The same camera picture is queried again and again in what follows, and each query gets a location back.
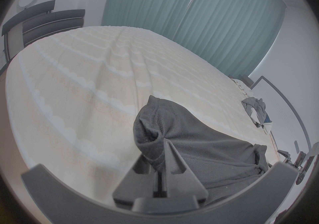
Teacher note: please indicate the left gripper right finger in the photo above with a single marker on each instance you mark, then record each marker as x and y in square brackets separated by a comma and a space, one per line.
[182, 180]

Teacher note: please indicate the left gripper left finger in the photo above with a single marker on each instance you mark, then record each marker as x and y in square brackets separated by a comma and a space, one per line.
[134, 185]

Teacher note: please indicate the black T-shirt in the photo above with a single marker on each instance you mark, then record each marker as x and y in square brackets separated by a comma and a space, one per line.
[199, 148]

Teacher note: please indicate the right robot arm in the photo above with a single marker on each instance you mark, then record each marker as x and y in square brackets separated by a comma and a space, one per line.
[302, 160]

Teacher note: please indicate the pile of clothes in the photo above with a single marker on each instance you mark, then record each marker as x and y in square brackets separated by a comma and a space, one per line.
[256, 110]

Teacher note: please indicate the bed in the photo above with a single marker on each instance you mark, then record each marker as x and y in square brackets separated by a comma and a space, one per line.
[87, 88]

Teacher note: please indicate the white printed pillow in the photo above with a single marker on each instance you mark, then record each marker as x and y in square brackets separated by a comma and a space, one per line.
[240, 85]

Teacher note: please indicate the grey bedside table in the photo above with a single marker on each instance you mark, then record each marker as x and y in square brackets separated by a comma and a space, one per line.
[243, 77]

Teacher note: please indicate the blue-green curtain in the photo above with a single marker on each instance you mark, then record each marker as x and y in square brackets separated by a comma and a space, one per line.
[211, 18]

